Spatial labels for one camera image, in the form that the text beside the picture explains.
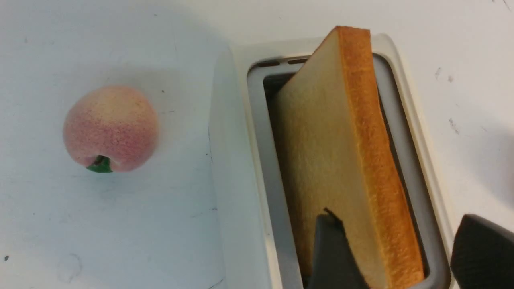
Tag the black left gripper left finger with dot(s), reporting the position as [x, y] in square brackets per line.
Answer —
[334, 265]

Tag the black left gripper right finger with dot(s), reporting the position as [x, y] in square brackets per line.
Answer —
[482, 255]

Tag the toast slice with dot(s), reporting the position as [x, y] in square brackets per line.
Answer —
[334, 152]

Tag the white two-slot toaster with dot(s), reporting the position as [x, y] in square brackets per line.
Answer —
[255, 227]

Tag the pink peach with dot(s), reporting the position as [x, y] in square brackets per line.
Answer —
[111, 129]

